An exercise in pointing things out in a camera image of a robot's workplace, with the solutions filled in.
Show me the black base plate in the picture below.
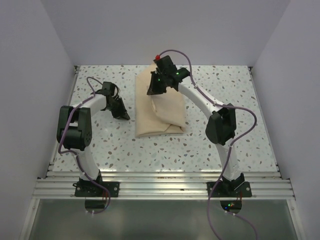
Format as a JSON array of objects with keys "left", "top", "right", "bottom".
[
  {"left": 206, "top": 180, "right": 253, "bottom": 198},
  {"left": 72, "top": 181, "right": 120, "bottom": 198}
]

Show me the beige cloth mat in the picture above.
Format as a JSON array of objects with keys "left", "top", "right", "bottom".
[{"left": 135, "top": 63, "right": 186, "bottom": 137}]

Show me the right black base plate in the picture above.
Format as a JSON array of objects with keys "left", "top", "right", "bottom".
[{"left": 206, "top": 180, "right": 253, "bottom": 198}]

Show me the aluminium frame rail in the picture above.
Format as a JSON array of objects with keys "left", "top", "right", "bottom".
[{"left": 32, "top": 171, "right": 295, "bottom": 200}]

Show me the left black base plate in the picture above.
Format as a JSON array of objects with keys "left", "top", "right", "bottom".
[{"left": 72, "top": 181, "right": 120, "bottom": 198}]

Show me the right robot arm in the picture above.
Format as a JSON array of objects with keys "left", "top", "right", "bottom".
[{"left": 147, "top": 55, "right": 245, "bottom": 197}]

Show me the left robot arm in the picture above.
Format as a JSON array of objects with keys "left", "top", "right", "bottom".
[{"left": 56, "top": 81, "right": 130, "bottom": 197}]

